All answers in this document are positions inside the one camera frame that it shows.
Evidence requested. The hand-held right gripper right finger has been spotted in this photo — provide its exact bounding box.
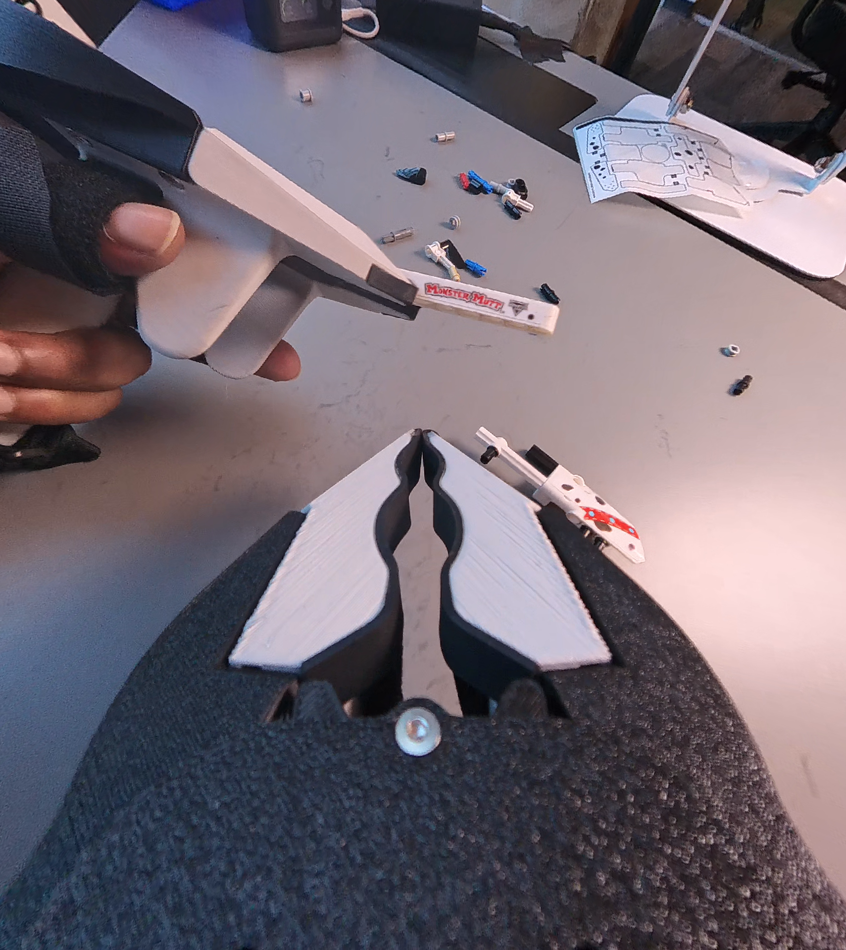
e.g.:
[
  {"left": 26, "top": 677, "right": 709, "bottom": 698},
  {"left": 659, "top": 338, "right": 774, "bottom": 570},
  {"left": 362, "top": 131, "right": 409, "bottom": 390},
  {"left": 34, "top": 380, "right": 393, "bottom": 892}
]
[{"left": 423, "top": 430, "right": 614, "bottom": 672}]

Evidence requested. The white lego beam with sticker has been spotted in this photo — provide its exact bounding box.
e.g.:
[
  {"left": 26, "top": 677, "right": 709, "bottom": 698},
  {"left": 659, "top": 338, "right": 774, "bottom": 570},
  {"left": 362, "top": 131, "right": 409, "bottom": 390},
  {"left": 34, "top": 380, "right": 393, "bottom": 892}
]
[{"left": 406, "top": 271, "right": 562, "bottom": 340}]

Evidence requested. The black power adapter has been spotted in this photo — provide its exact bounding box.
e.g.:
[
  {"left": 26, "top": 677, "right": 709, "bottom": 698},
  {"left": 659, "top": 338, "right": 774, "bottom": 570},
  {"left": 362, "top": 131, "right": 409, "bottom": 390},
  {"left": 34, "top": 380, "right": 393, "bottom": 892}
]
[{"left": 243, "top": 0, "right": 344, "bottom": 54}]

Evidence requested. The person's left hand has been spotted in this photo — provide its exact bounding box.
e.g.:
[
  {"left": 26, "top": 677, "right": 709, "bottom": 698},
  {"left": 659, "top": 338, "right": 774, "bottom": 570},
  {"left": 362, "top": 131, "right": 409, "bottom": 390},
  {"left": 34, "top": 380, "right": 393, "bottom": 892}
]
[{"left": 0, "top": 167, "right": 302, "bottom": 428}]

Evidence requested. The white spotted lego assembly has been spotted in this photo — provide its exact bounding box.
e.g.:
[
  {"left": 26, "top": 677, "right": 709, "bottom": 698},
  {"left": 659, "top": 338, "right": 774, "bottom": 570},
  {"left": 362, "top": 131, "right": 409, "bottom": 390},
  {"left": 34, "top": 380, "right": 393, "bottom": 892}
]
[{"left": 476, "top": 426, "right": 647, "bottom": 567}]

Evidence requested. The white sticker sheet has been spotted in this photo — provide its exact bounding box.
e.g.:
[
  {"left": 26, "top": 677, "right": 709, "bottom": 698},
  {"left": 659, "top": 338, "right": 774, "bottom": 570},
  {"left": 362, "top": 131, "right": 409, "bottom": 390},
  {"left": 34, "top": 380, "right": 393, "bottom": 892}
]
[{"left": 573, "top": 113, "right": 774, "bottom": 218}]

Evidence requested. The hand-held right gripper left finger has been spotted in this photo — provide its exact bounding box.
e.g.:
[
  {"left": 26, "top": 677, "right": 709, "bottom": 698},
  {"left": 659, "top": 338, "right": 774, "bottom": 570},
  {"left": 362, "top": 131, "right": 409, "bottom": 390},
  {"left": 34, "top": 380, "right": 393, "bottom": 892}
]
[{"left": 228, "top": 429, "right": 424, "bottom": 672}]

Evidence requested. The black desk mat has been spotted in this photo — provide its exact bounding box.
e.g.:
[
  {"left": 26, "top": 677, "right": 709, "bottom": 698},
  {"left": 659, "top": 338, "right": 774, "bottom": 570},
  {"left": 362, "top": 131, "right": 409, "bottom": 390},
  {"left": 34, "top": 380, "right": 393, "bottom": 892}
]
[{"left": 363, "top": 30, "right": 599, "bottom": 140}]

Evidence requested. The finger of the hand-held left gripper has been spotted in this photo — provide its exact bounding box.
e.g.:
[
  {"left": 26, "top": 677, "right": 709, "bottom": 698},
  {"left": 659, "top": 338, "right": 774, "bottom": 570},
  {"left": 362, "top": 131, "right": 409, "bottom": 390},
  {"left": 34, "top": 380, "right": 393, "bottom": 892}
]
[{"left": 189, "top": 128, "right": 421, "bottom": 322}]

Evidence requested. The white and black lego assembly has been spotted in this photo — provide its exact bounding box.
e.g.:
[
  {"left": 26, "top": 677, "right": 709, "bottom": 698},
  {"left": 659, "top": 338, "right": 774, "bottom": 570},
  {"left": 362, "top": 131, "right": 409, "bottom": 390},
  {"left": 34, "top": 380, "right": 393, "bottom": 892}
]
[{"left": 424, "top": 238, "right": 470, "bottom": 283}]

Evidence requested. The white metal desk stand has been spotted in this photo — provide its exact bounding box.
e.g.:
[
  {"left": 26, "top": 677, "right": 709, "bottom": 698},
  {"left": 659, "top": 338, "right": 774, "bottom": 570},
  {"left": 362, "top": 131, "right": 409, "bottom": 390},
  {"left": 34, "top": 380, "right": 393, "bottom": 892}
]
[{"left": 614, "top": 0, "right": 846, "bottom": 281}]

